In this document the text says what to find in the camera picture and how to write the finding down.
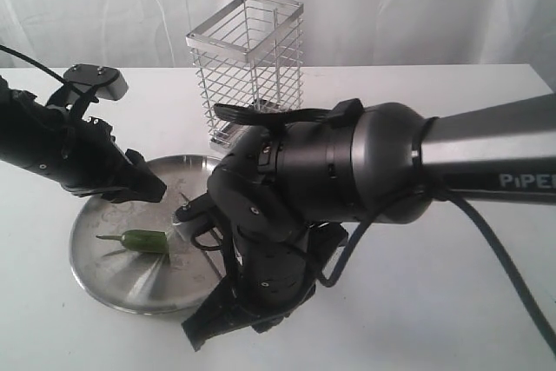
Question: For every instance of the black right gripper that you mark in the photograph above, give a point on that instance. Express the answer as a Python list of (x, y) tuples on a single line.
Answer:
[(270, 281)]

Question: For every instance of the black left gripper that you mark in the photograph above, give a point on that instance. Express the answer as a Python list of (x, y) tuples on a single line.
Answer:
[(85, 160)]

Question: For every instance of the green cucumber piece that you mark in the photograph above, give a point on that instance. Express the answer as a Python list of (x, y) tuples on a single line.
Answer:
[(141, 241)]

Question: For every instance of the black knife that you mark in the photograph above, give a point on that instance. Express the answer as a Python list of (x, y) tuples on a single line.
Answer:
[(186, 200)]

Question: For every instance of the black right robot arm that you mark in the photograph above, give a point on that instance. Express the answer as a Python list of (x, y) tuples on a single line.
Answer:
[(295, 195)]

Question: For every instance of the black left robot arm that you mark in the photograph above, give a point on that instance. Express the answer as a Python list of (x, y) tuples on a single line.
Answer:
[(27, 126)]

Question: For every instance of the round stainless steel plate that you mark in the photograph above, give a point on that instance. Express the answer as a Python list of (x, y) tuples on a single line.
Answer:
[(146, 284)]

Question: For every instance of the white backdrop curtain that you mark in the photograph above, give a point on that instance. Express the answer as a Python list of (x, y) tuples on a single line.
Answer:
[(151, 33)]

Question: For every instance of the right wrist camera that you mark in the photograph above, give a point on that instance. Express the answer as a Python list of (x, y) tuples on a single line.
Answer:
[(198, 217)]

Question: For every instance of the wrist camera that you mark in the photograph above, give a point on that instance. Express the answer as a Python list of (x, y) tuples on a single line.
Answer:
[(198, 217), (84, 84)]

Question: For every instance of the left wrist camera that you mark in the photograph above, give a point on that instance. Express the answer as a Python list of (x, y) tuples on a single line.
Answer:
[(84, 84)]

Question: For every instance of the wire metal utensil holder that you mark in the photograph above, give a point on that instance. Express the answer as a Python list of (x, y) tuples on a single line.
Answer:
[(248, 54)]

